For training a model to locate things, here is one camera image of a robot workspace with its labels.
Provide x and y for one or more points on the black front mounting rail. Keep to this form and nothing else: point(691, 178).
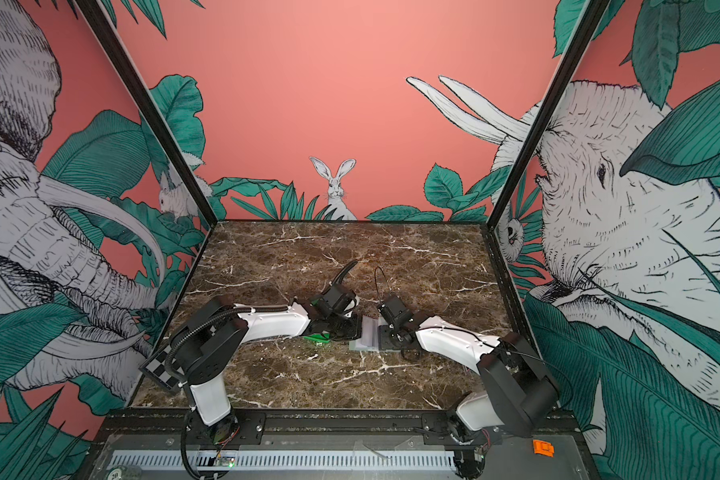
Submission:
point(255, 426)

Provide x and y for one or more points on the black white checkerboard plate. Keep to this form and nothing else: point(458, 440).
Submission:
point(154, 370)

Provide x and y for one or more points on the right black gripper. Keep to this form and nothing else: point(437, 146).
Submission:
point(389, 327)

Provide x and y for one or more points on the white perforated cable duct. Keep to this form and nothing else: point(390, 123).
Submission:
point(154, 460)

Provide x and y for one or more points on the right black frame post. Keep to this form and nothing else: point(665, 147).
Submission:
point(587, 24)

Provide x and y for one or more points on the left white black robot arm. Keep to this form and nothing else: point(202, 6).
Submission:
point(202, 348)

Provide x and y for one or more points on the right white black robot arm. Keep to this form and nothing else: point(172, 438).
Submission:
point(518, 388)

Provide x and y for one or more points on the orange plastic clip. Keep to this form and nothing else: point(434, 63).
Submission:
point(543, 448)

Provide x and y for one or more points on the green plastic card tray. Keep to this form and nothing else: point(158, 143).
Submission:
point(318, 338)

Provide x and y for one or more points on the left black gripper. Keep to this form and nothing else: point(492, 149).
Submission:
point(356, 331)

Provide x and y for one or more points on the black frame post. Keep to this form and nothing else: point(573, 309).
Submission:
point(105, 33)
point(587, 24)

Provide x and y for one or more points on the left black frame post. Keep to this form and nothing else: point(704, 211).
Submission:
point(105, 33)

